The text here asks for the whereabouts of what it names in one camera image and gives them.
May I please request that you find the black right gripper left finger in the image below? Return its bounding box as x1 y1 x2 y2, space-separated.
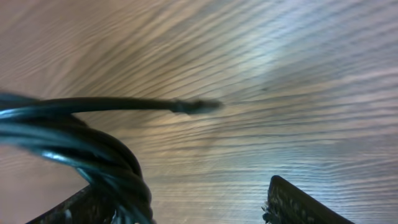
27 185 124 224

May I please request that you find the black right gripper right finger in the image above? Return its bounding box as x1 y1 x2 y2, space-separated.
262 175 353 224

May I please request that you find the black cable bundle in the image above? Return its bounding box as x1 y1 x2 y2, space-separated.
0 91 224 224

